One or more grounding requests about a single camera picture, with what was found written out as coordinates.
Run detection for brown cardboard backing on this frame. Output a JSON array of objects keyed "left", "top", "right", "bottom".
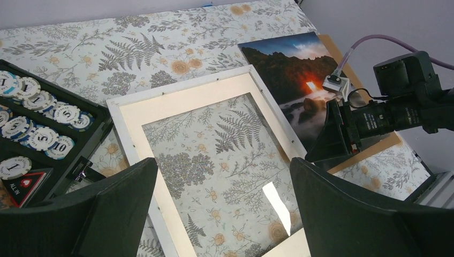
[{"left": 315, "top": 34, "right": 403, "bottom": 174}]

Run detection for white-bordered sunset photo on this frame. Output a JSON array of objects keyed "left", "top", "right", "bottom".
[{"left": 119, "top": 72, "right": 311, "bottom": 257}]

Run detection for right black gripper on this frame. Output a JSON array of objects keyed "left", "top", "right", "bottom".
[{"left": 305, "top": 100, "right": 422, "bottom": 162}]

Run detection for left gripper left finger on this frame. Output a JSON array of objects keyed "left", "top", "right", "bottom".
[{"left": 1, "top": 157, "right": 158, "bottom": 256}]

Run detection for borderless landscape photo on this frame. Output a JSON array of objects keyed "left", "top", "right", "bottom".
[{"left": 238, "top": 32, "right": 341, "bottom": 149}]

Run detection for red all-in chip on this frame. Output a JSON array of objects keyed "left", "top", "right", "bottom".
[{"left": 1, "top": 168, "right": 52, "bottom": 208}]

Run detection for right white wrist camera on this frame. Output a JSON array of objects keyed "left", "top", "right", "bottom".
[{"left": 322, "top": 74, "right": 351, "bottom": 100}]

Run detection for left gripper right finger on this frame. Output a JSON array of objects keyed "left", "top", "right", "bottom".
[{"left": 290, "top": 157, "right": 453, "bottom": 256}]

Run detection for black poker chip case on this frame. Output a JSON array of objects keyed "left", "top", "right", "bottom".
[{"left": 1, "top": 60, "right": 113, "bottom": 207}]

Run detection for white picture frame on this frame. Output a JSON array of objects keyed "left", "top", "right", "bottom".
[{"left": 106, "top": 65, "right": 308, "bottom": 257}]

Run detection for white ten poker chip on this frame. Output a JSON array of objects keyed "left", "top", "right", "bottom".
[{"left": 44, "top": 135, "right": 75, "bottom": 160}]

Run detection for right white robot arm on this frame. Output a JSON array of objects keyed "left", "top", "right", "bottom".
[{"left": 305, "top": 51, "right": 453, "bottom": 162}]

